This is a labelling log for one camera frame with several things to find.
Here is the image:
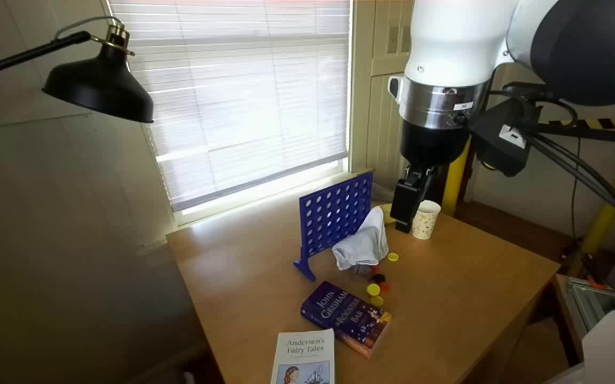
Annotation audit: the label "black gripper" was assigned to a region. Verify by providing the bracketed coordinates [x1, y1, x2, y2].
[391, 164, 440, 235]

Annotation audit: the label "white towel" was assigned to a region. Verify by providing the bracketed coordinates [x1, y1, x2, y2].
[328, 205, 391, 272]

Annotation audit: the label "blue gameboard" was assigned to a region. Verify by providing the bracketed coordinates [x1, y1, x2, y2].
[292, 169, 375, 282]

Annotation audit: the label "white paper cup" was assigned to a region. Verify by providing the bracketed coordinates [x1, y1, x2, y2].
[410, 197, 444, 241]

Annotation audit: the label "blue paperback book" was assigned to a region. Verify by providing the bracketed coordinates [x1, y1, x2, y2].
[299, 280, 393, 358]

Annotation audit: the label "cream panelled door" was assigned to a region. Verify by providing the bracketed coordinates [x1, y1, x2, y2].
[347, 0, 419, 193]

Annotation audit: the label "white paperback book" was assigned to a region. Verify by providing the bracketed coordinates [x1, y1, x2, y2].
[268, 325, 338, 384]

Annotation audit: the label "white window blinds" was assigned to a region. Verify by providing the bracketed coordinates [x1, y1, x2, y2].
[106, 0, 352, 212]

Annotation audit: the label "grey metal rack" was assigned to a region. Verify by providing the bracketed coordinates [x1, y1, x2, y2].
[555, 272, 615, 336]

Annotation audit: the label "yellow black striped bar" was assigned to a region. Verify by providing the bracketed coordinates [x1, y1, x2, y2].
[538, 113, 615, 156]

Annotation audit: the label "black desk lamp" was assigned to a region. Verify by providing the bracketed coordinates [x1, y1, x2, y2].
[0, 14, 156, 126]

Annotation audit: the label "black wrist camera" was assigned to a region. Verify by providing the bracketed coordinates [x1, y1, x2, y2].
[467, 97, 541, 178]

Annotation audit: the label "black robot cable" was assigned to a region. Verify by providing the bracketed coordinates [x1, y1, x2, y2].
[527, 129, 615, 229]

